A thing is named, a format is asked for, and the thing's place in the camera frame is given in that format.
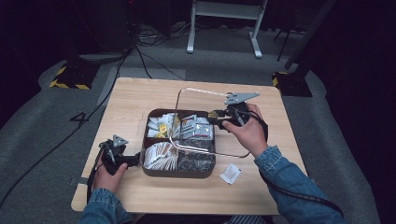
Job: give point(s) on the person's striped clothing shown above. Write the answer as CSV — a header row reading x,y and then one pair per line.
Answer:
x,y
244,220

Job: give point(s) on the pile of dark packets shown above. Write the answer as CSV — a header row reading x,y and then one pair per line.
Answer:
x,y
196,161

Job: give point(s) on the person's right hand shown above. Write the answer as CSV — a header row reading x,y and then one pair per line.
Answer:
x,y
250,133

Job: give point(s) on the person's left hand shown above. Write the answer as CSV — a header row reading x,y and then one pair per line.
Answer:
x,y
107,182

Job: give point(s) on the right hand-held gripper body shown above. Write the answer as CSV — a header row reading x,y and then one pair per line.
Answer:
x,y
238,98

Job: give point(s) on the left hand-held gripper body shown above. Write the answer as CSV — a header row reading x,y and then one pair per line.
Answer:
x,y
113,154

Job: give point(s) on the brown compartment tray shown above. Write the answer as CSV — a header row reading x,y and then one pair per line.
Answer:
x,y
177,174

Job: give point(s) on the black slanted pole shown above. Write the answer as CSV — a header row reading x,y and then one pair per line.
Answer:
x,y
306,37

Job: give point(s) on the pile of white grey sachets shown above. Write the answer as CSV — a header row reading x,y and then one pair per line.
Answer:
x,y
199,129

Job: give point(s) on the clear lid with metal rim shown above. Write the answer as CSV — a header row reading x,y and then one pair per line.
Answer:
x,y
199,101

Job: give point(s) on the black yellow striped stand base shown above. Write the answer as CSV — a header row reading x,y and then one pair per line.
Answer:
x,y
73,77
292,85

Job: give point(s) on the grey tape strip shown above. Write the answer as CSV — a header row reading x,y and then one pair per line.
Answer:
x,y
80,181

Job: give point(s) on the pile of white yellow sachets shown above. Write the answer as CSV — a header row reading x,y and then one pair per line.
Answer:
x,y
162,126

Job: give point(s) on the pile of white brown sachets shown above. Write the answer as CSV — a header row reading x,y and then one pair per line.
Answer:
x,y
160,157

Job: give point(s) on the single white sachet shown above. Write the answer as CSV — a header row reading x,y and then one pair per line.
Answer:
x,y
230,173

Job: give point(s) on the white metal stand frame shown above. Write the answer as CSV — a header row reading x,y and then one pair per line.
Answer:
x,y
227,11

